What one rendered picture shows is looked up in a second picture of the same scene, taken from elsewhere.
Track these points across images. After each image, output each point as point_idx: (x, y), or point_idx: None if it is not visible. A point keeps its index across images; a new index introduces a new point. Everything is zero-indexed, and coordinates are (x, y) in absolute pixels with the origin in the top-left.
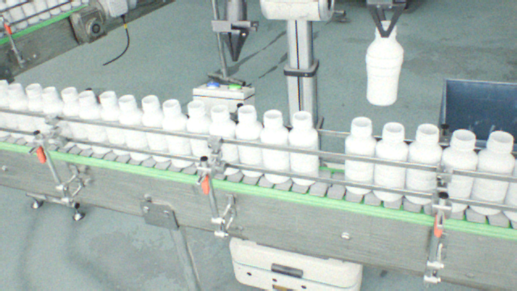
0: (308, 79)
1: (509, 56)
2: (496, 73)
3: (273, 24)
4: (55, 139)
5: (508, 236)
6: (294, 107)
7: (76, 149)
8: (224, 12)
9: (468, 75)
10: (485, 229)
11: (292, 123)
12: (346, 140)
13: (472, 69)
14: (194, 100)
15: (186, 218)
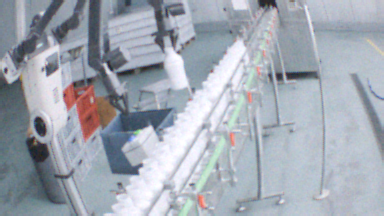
0: (74, 174)
1: (0, 201)
2: (10, 208)
3: None
4: (176, 203)
5: (241, 104)
6: (79, 200)
7: (173, 212)
8: (114, 82)
9: (6, 215)
10: (239, 105)
11: (84, 213)
12: (209, 95)
13: (3, 213)
14: (144, 148)
15: (213, 204)
